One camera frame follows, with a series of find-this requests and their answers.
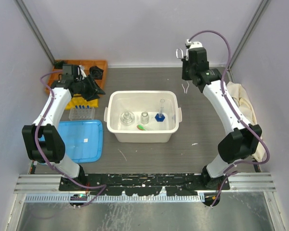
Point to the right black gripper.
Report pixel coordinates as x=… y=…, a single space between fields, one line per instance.
x=185 y=76

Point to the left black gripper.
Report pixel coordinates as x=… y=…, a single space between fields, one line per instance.
x=94 y=89

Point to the metal crucible tongs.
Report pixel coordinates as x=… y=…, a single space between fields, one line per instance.
x=183 y=57

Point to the white plastic bin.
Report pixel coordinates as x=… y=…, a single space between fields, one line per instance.
x=138 y=101

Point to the blue hexagonal cap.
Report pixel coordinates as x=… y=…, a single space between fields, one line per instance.
x=160 y=116

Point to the small clear glass bottle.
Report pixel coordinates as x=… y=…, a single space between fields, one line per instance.
x=144 y=117

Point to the green rainbow spoon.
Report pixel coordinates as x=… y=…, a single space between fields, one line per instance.
x=144 y=127

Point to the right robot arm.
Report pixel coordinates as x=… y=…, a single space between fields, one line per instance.
x=240 y=139

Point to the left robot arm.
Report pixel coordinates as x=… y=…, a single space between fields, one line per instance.
x=42 y=141

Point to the rolled tie brown blue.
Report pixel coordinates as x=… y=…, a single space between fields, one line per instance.
x=96 y=72

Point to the yellow test tube rack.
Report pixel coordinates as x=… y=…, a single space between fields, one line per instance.
x=78 y=100

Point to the clear plastic tube rack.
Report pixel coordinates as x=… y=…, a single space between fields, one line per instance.
x=81 y=114

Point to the rolled tie dark green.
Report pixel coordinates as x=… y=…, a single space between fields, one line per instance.
x=58 y=64

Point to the blue plastic tray lid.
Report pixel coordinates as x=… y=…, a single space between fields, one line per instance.
x=83 y=140

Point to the cream cloth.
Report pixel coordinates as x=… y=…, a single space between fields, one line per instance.
x=240 y=96

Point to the aluminium rail frame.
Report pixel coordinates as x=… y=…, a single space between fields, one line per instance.
x=51 y=188

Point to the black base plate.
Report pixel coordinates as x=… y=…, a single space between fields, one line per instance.
x=143 y=184

